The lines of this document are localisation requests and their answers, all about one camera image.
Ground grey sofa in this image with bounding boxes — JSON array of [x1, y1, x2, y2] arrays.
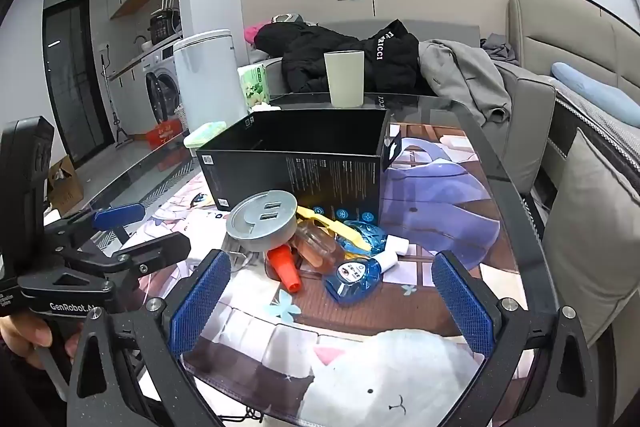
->
[[265, 24, 558, 195]]

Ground black cardboard box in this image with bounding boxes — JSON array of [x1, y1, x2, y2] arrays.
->
[[196, 108, 403, 228]]

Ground clear orange handled screwdriver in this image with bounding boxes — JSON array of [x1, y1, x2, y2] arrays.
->
[[294, 222, 347, 269]]

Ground grey jacket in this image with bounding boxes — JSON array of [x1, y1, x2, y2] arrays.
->
[[417, 39, 513, 128]]

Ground person's left hand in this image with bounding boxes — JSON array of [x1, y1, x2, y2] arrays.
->
[[0, 319, 82, 372]]

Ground standing mop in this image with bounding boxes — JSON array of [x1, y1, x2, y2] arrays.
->
[[100, 52, 132, 148]]

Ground yellow plastic tool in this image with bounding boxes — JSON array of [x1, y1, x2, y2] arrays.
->
[[296, 206, 373, 253]]

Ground brown cardboard box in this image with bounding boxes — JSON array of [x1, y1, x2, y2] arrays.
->
[[46, 155, 84, 215]]

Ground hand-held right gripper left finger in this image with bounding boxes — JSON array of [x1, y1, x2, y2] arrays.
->
[[67, 249, 236, 427]]

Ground dark grey garment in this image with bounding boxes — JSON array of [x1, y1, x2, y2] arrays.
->
[[481, 33, 519, 64]]

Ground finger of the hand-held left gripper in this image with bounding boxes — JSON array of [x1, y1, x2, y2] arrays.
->
[[44, 203, 147, 259], [60, 232, 192, 297]]

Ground grey bed blanket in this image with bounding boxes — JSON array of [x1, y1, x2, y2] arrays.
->
[[547, 79, 640, 208]]

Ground red cone cap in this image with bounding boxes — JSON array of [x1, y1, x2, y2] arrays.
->
[[265, 244, 304, 295]]

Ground beige padded headboard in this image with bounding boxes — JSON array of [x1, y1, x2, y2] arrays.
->
[[507, 0, 640, 108]]

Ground blue bottle with white cap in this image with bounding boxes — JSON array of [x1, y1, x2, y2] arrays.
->
[[340, 219, 411, 258]]

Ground white trash can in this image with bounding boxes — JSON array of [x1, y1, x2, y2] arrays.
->
[[172, 29, 249, 135]]

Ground grey cushion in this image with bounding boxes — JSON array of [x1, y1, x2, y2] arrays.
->
[[542, 127, 640, 348]]

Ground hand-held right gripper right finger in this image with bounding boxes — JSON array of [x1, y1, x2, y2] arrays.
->
[[431, 249, 587, 427]]

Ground black jacket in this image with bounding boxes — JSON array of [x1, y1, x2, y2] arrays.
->
[[254, 19, 420, 95]]

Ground printed cartoon table mat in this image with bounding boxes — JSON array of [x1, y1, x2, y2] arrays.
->
[[120, 122, 526, 427]]

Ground grey round socket hub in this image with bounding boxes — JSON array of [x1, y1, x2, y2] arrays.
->
[[226, 191, 300, 253]]

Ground light blue pillow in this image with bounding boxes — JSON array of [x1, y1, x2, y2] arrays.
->
[[551, 62, 640, 128]]

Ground blue bottle with round label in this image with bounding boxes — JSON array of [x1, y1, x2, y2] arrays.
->
[[324, 252, 399, 305]]

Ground green tissue pack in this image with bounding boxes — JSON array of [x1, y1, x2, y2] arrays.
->
[[237, 63, 271, 112]]

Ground dark glass door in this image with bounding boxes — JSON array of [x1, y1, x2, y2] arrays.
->
[[42, 1, 113, 158]]

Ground white washing machine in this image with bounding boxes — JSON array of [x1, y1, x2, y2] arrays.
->
[[142, 41, 183, 128]]

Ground green lidded wipes box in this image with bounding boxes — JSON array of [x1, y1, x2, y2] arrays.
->
[[183, 121, 227, 156]]

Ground pale green cup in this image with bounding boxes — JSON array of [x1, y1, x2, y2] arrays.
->
[[324, 50, 366, 108]]

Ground black countertop oven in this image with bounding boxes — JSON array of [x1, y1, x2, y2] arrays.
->
[[150, 9, 182, 45]]

